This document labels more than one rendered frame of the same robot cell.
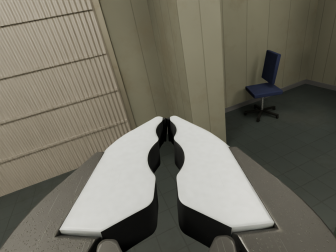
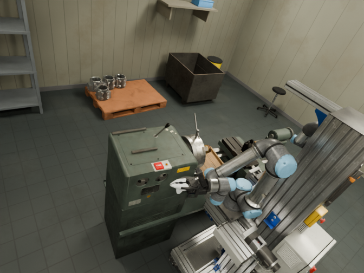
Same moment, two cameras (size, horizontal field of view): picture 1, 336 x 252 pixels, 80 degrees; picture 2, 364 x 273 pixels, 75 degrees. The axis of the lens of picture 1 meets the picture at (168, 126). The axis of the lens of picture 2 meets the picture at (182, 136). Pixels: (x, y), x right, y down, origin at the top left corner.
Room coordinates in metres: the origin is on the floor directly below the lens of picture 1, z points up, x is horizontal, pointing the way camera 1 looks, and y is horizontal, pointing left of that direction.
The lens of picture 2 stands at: (0.52, 0.67, 2.51)
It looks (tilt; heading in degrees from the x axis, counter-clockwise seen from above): 38 degrees down; 241
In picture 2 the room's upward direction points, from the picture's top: 17 degrees clockwise
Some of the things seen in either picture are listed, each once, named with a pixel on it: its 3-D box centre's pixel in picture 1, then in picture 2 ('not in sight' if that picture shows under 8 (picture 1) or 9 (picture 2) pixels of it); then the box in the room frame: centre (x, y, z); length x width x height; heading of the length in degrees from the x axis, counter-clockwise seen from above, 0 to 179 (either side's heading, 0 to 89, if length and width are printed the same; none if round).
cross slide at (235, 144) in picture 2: not in sight; (239, 151); (-1.02, -0.77, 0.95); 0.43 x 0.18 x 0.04; 98
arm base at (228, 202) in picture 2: not in sight; (234, 198); (-0.46, -0.08, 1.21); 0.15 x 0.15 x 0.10
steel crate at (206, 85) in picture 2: not in sight; (192, 78); (-1.65, -3.52, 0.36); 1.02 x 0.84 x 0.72; 106
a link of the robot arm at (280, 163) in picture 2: not in sight; (263, 185); (-0.45, 0.06, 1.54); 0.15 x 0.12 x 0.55; 85
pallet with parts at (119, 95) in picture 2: not in sight; (127, 92); (-0.25, -3.17, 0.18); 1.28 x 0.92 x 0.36; 16
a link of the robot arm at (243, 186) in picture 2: not in sight; (241, 189); (-0.46, -0.07, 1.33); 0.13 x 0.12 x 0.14; 85
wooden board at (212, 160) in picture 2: not in sight; (207, 161); (-0.63, -0.73, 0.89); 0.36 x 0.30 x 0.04; 98
